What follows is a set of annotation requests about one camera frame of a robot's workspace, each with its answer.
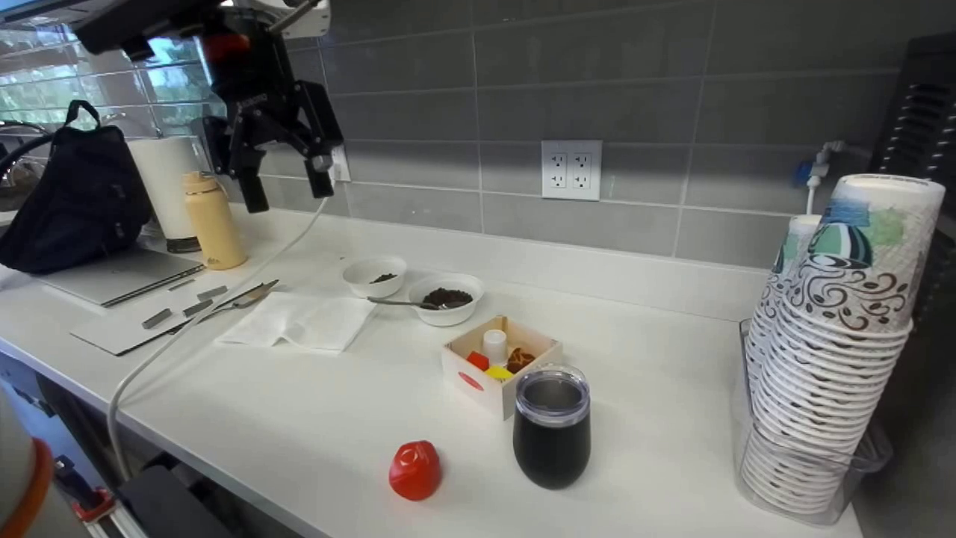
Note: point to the black bag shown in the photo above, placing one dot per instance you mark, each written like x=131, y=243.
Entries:
x=76, y=210

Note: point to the blue spray bottle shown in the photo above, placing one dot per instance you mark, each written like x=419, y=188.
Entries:
x=809, y=168

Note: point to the small white bowl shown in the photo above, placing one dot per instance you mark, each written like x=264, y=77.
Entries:
x=375, y=276

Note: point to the grey object with orange band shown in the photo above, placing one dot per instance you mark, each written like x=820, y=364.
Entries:
x=25, y=478

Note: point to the white wall power outlet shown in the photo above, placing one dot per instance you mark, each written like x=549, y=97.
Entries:
x=572, y=168

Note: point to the white paper towel roll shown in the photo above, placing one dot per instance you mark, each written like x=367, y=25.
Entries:
x=168, y=188

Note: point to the short patterned paper cup stack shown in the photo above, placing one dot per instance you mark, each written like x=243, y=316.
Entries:
x=794, y=248

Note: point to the grey flat metal bar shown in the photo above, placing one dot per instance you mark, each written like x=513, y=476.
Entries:
x=149, y=288

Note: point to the tan squeeze bottle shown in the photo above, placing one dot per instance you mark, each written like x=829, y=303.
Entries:
x=216, y=225

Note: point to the tall patterned paper cup stack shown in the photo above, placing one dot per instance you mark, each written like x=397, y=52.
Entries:
x=847, y=330

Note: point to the black tumbler with clear lid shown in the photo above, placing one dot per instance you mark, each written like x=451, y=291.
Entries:
x=549, y=436

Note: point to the brown toy block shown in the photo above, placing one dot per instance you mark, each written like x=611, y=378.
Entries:
x=521, y=358

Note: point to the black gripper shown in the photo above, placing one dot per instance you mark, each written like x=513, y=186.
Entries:
x=285, y=113

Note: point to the white toy cylinder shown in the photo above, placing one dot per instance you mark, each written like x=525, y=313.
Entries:
x=494, y=343

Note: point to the white bowl with dark food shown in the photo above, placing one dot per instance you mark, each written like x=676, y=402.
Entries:
x=445, y=298

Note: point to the red toy block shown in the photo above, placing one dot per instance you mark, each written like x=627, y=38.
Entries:
x=478, y=358

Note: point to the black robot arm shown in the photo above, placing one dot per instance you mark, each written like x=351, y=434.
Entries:
x=149, y=25

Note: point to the white wooden box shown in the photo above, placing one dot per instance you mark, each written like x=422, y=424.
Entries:
x=488, y=390

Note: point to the black wall rack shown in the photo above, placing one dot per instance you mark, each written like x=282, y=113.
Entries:
x=921, y=119

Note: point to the long metal knife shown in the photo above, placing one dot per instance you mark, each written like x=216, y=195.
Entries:
x=213, y=306

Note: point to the white paper napkin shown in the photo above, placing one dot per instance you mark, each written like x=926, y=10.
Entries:
x=298, y=322

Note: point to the orange toy with white logo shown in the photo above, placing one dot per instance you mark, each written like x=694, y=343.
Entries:
x=416, y=472

